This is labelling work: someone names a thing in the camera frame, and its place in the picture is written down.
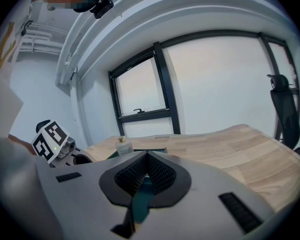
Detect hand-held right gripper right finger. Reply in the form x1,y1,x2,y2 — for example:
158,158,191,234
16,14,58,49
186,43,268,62
134,151,276,240

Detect black office chair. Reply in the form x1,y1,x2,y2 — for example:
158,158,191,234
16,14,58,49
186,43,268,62
266,73,300,165

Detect black ceiling fixture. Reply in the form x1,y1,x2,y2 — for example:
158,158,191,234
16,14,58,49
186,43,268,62
21,20,33,36

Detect white wall pipe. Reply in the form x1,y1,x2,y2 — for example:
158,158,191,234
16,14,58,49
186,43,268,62
55,0,131,86

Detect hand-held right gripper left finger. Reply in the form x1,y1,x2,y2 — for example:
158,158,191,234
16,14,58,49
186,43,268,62
34,151,149,240

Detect black head-worn camera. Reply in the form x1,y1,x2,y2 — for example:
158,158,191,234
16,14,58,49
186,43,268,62
89,0,115,20

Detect person's left forearm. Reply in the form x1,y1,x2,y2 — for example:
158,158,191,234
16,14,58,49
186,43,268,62
8,133,37,156

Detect white ceiling pipes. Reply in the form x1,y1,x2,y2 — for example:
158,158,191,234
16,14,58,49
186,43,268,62
14,21,66,57

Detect person's light grey clothing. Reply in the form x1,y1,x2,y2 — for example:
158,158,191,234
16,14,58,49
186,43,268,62
0,68,25,140

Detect clear glass bottle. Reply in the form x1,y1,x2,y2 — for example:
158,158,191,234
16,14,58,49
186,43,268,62
115,135,134,157

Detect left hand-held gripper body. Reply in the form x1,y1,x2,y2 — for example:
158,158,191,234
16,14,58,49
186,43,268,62
31,119,93,169

